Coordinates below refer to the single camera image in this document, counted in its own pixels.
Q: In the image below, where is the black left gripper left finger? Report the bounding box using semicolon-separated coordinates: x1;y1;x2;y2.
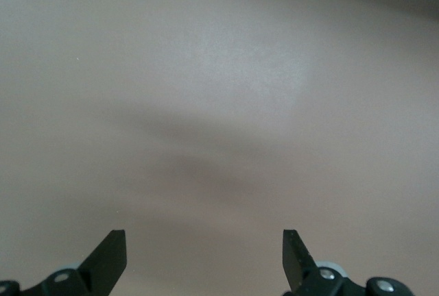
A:
0;229;128;296

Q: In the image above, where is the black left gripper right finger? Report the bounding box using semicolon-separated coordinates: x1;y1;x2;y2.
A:
282;229;418;296

